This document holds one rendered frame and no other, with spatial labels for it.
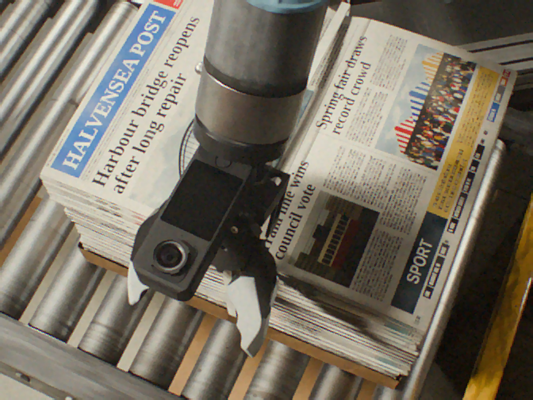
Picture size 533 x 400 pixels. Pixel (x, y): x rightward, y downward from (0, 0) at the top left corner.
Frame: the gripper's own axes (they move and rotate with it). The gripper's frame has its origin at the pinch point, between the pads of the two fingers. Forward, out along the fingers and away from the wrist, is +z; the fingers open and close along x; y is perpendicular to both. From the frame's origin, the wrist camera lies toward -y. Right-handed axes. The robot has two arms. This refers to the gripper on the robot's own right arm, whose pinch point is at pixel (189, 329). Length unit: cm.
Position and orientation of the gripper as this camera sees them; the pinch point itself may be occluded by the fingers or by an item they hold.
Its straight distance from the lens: 71.2
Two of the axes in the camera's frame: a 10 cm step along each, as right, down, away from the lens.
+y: 3.4, -4.9, 8.0
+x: -9.2, -3.7, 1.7
